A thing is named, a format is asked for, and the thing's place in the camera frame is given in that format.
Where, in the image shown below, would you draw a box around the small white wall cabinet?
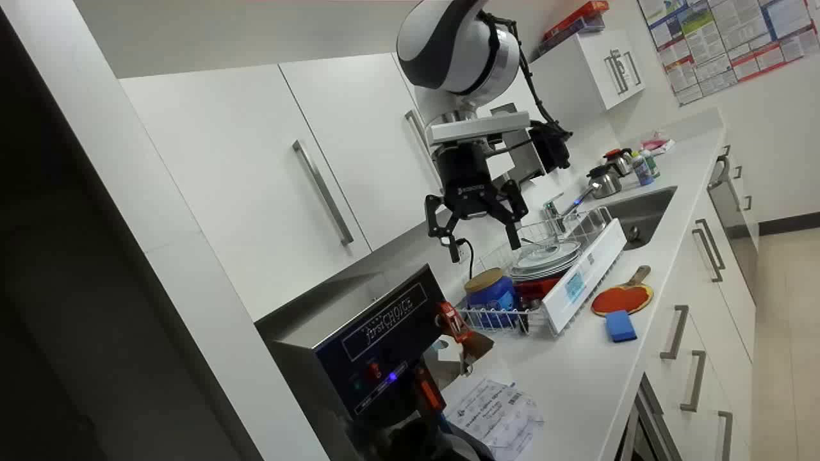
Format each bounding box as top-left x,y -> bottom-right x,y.
520,29 -> 649,123

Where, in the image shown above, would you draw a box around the black soap dispenser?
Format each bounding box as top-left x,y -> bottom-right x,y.
528,120 -> 573,175

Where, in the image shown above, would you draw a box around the laminated printed sheet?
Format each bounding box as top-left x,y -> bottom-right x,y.
439,375 -> 548,461

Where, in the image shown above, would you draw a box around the blue container with cork lid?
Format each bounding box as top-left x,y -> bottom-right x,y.
461,267 -> 520,312

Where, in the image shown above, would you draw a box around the colourful wall poster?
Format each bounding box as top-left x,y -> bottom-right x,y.
635,0 -> 820,111

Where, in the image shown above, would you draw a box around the wide white wall cabinet door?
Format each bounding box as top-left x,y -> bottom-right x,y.
117,63 -> 373,325

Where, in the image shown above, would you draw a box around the small brown box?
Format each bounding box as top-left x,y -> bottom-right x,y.
457,329 -> 498,362

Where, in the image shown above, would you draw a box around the white tall cabinet panel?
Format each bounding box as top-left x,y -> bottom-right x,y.
0,0 -> 332,461

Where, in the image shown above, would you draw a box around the blue dish soap bottle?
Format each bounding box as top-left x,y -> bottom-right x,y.
634,151 -> 660,191

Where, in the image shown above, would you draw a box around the white base cabinet door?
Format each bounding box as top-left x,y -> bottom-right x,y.
680,218 -> 760,398
692,179 -> 760,338

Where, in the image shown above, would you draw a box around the steel faucet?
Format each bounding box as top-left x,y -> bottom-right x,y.
546,191 -> 594,239

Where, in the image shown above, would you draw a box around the steel kitchen sink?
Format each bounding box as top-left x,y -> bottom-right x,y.
586,186 -> 680,253

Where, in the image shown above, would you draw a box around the steel drawer handle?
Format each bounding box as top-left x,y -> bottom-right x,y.
714,411 -> 735,461
680,348 -> 710,415
658,303 -> 692,362

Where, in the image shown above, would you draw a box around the white dish drying rack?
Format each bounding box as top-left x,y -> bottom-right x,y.
457,215 -> 631,340

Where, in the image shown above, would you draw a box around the pink small object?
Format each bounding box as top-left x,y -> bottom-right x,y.
637,137 -> 676,159

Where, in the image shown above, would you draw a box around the stacked plates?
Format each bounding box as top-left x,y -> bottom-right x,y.
511,239 -> 589,283

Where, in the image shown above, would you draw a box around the steel base door handle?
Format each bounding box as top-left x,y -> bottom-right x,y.
698,215 -> 728,274
690,223 -> 719,285

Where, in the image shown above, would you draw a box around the small white box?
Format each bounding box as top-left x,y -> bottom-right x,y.
425,337 -> 470,380

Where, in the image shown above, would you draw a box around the small red orange object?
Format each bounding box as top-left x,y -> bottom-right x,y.
432,301 -> 470,344

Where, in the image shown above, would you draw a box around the steel paper towel dispenser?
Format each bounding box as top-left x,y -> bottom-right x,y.
486,100 -> 548,191

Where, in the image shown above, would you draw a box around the white base cabinet drawer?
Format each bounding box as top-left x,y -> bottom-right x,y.
663,316 -> 725,461
685,366 -> 757,461

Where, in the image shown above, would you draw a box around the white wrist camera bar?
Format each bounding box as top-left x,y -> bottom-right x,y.
425,111 -> 534,148

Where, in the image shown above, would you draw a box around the long steel door handle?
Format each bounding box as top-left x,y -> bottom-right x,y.
290,139 -> 356,252
403,109 -> 440,192

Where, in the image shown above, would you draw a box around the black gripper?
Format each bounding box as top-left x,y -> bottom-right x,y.
422,139 -> 531,253

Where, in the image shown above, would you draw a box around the blue sponge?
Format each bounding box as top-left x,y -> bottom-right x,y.
603,307 -> 641,347

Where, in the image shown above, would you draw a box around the black wall plug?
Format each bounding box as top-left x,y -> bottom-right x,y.
444,233 -> 477,285

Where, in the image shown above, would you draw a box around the red box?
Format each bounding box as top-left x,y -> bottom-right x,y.
536,0 -> 612,47

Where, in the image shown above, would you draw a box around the steel pot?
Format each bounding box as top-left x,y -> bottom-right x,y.
584,161 -> 626,203

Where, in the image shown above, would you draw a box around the dark built-in oven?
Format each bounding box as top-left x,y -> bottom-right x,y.
612,375 -> 686,461

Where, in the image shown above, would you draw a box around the red bowl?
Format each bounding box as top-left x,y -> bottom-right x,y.
516,274 -> 563,311

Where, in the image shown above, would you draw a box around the red table tennis paddle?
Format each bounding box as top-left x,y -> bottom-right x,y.
589,265 -> 655,321

